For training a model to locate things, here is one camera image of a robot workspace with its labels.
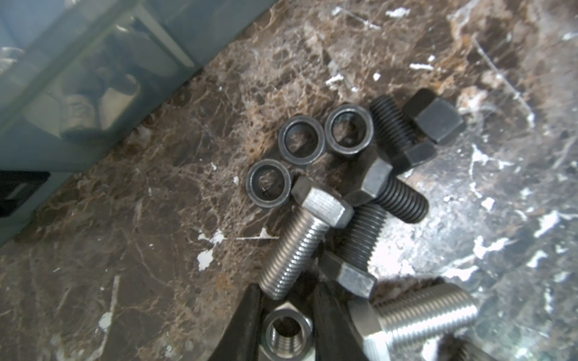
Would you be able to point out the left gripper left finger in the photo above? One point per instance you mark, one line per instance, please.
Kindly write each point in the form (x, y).
(241, 338)

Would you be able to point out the grey compartment organizer box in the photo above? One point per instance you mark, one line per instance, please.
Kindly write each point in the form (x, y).
(161, 43)

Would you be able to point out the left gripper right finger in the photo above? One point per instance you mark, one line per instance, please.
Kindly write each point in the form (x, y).
(334, 337)

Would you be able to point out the silver hex bolt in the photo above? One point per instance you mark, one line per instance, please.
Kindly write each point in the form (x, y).
(389, 326)
(320, 209)

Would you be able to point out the silver hex nut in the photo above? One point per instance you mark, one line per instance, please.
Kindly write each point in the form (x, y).
(287, 334)

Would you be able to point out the silver wing nuts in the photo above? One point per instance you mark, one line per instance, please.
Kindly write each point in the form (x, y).
(85, 107)

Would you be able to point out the black hex bolts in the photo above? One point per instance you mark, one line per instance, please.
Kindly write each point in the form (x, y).
(406, 137)

